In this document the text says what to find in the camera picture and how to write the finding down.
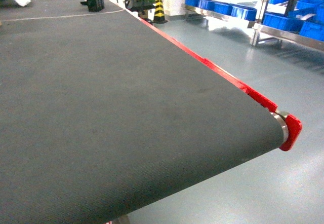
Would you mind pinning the red conveyor side rail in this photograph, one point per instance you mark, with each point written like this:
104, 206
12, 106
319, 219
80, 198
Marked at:
292, 125

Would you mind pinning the stainless steel shelf rack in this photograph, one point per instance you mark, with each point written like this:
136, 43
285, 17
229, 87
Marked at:
281, 20

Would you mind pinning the yellow black striped cone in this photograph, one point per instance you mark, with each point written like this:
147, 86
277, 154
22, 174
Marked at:
159, 15

